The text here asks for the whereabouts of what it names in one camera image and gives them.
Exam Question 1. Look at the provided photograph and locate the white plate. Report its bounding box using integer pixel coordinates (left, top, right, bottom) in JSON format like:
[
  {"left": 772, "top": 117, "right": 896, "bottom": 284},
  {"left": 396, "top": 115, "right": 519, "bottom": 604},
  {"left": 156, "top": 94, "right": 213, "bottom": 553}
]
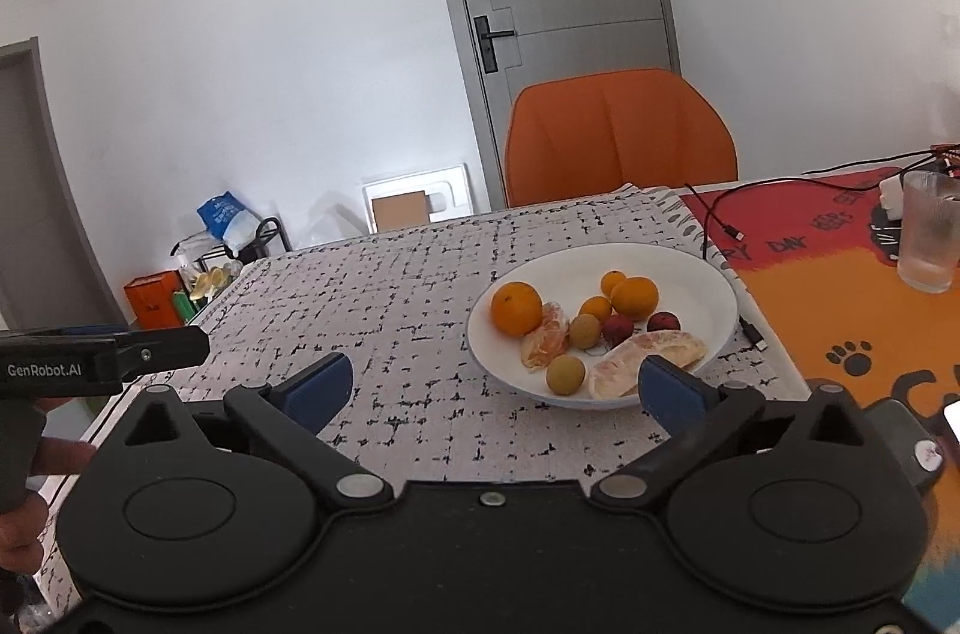
[{"left": 466, "top": 244, "right": 740, "bottom": 410}]

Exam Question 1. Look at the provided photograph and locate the black door handle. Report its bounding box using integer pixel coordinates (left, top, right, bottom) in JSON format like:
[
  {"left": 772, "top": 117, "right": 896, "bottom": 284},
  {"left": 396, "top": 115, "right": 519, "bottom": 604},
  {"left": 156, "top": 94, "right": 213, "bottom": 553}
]
[{"left": 473, "top": 14, "right": 517, "bottom": 74}]

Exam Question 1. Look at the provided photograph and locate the peeled mandarin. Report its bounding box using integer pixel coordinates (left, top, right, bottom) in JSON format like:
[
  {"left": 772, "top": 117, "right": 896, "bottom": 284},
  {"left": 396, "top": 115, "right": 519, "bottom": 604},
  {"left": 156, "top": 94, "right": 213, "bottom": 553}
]
[{"left": 521, "top": 301, "right": 569, "bottom": 372}]

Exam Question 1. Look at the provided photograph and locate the blue white bag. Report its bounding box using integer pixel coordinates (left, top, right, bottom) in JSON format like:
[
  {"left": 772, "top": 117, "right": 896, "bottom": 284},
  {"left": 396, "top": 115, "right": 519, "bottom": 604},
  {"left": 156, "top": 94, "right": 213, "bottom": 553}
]
[{"left": 196, "top": 195, "right": 260, "bottom": 252}]

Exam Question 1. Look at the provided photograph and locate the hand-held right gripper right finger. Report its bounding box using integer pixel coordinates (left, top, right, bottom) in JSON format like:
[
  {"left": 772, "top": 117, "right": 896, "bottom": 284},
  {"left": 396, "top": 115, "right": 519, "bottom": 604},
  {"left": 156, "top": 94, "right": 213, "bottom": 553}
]
[{"left": 590, "top": 355, "right": 871, "bottom": 519}]

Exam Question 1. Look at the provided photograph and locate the thin black cable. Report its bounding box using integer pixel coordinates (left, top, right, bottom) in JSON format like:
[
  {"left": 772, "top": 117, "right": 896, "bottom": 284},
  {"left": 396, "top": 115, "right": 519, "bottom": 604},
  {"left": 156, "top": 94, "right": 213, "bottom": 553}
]
[{"left": 802, "top": 149, "right": 960, "bottom": 177}]

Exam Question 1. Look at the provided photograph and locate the black rack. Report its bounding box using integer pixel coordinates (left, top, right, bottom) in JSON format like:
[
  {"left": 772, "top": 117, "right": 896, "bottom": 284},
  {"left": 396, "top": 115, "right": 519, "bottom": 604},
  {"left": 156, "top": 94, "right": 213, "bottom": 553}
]
[{"left": 171, "top": 216, "right": 293, "bottom": 305}]

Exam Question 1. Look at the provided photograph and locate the dark grey device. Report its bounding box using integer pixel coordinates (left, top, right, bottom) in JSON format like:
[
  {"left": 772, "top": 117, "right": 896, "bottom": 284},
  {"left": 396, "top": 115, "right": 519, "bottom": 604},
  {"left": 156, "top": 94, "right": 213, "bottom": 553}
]
[{"left": 862, "top": 397, "right": 947, "bottom": 492}]

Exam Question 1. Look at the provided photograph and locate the white charger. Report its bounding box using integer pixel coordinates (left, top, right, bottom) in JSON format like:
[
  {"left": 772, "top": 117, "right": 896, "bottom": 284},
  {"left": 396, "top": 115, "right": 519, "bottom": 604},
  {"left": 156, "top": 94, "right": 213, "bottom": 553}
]
[{"left": 879, "top": 175, "right": 908, "bottom": 222}]

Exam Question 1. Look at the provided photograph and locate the white black patterned tablecloth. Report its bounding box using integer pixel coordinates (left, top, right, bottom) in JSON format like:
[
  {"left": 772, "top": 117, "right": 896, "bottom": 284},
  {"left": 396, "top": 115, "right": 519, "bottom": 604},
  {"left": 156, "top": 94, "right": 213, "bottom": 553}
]
[{"left": 37, "top": 184, "right": 811, "bottom": 605}]

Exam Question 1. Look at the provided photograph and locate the grey door frame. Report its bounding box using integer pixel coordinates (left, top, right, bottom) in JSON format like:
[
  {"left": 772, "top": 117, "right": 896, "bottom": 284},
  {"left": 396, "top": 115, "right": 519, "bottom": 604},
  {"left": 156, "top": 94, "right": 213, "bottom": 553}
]
[{"left": 0, "top": 37, "right": 125, "bottom": 335}]

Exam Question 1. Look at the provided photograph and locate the peeled pomelo segment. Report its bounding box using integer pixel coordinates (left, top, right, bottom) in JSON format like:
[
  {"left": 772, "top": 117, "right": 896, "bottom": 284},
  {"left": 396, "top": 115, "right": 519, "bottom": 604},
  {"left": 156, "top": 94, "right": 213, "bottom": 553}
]
[{"left": 587, "top": 330, "right": 707, "bottom": 401}]

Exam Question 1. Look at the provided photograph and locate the white foam frame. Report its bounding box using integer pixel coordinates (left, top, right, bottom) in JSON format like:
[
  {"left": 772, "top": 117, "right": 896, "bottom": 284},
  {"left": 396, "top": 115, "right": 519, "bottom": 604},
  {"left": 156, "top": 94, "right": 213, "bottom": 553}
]
[{"left": 362, "top": 163, "right": 473, "bottom": 234}]

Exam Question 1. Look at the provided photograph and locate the yellow longan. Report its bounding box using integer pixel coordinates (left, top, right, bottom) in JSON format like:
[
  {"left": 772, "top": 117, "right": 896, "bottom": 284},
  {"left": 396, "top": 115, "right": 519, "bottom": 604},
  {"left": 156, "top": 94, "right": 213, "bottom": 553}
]
[
  {"left": 546, "top": 355, "right": 587, "bottom": 395},
  {"left": 568, "top": 314, "right": 603, "bottom": 350}
]

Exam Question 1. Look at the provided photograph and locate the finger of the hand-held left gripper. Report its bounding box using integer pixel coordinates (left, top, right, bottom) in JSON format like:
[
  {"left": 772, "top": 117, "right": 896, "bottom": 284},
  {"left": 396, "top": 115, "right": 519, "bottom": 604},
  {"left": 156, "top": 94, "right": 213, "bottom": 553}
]
[
  {"left": 112, "top": 325, "right": 211, "bottom": 384},
  {"left": 45, "top": 324, "right": 132, "bottom": 339}
]

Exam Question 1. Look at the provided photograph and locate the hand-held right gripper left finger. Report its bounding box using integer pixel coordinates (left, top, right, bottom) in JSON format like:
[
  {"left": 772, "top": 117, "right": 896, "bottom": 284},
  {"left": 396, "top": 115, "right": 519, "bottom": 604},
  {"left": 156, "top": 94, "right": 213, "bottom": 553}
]
[{"left": 120, "top": 351, "right": 395, "bottom": 519}]

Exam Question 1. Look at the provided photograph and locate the brown cardboard sheet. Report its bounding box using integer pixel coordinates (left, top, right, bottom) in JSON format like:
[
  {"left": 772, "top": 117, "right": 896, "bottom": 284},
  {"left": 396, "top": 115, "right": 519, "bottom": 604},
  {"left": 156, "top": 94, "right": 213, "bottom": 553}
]
[{"left": 373, "top": 191, "right": 430, "bottom": 232}]

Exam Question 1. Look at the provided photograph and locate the large orange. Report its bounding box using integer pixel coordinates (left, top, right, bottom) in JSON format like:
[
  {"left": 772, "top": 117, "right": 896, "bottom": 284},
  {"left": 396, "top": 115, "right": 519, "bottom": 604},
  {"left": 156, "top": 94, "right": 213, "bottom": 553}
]
[{"left": 491, "top": 281, "right": 543, "bottom": 337}]

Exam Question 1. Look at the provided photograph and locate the person's left hand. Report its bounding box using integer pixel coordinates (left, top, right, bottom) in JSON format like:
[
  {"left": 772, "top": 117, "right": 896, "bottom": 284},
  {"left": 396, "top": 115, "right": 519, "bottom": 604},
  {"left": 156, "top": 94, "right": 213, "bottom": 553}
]
[{"left": 0, "top": 394, "right": 98, "bottom": 575}]

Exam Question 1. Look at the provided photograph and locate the medium orange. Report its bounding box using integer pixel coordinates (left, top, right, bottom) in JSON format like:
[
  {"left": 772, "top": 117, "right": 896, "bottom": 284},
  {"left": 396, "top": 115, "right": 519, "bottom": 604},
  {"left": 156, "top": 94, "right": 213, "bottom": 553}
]
[{"left": 610, "top": 277, "right": 661, "bottom": 321}]

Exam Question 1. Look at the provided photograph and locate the yellow bundle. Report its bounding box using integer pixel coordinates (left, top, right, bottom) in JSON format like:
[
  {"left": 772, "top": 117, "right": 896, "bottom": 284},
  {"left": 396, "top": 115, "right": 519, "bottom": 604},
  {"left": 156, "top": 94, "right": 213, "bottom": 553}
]
[{"left": 191, "top": 265, "right": 241, "bottom": 299}]

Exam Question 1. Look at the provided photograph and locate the orange chair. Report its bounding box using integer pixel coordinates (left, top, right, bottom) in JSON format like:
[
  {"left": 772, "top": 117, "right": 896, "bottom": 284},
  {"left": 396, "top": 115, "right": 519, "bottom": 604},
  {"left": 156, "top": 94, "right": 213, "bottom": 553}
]
[{"left": 505, "top": 68, "right": 740, "bottom": 209}]

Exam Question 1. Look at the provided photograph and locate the ribbed glass cup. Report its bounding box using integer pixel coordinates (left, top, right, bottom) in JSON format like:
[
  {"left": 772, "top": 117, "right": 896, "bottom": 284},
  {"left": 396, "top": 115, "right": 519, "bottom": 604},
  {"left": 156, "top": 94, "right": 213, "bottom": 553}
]
[{"left": 898, "top": 170, "right": 960, "bottom": 295}]

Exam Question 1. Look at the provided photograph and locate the orange box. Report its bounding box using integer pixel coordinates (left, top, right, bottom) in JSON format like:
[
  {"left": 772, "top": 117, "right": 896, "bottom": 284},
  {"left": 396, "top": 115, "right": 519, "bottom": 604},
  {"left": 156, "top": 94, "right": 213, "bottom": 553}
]
[{"left": 124, "top": 271, "right": 188, "bottom": 329}]

